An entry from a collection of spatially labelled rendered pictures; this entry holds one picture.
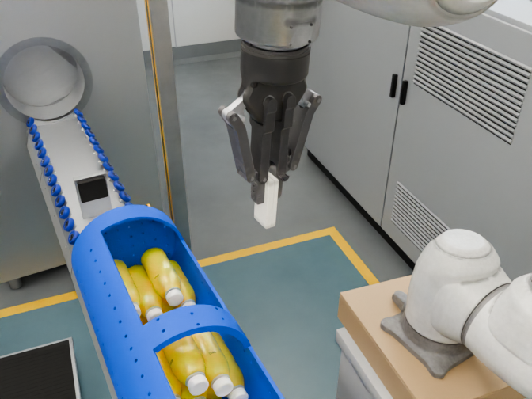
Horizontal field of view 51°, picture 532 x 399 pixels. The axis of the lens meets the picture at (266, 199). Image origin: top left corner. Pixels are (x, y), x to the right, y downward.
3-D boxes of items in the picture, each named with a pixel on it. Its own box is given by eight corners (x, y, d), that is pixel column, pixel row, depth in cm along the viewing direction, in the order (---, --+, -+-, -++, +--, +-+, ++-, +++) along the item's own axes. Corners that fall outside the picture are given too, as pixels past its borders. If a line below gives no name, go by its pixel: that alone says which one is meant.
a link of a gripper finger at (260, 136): (279, 97, 61) (268, 100, 60) (271, 185, 66) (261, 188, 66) (260, 85, 63) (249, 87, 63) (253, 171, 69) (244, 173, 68)
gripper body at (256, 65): (261, 55, 54) (257, 139, 59) (329, 44, 58) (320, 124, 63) (223, 34, 59) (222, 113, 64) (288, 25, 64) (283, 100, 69)
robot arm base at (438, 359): (420, 287, 138) (424, 270, 135) (494, 346, 123) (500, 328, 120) (365, 314, 129) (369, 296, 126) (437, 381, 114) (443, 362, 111)
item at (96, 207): (111, 208, 192) (104, 169, 183) (114, 214, 189) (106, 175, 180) (81, 215, 188) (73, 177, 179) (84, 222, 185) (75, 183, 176)
